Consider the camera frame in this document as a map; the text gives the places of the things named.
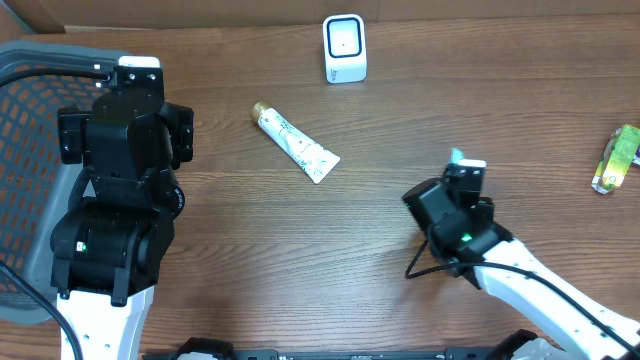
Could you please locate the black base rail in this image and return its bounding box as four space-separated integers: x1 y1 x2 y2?
142 337 589 360

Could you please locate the purple pink sanitary pad pack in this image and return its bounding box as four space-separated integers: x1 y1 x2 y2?
632 147 640 166

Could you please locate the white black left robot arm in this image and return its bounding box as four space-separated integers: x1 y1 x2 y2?
50 65 194 359

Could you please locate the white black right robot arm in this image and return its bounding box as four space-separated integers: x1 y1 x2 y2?
402 159 639 359

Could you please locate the grey plastic shopping basket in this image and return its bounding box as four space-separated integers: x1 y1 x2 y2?
1 41 129 324

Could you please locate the white barcode scanner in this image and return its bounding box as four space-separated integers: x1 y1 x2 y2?
322 14 368 84

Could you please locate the teal wet wipes pack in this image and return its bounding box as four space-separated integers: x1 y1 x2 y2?
450 148 465 164

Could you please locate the white tube with gold cap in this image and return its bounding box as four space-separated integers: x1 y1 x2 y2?
250 101 340 184

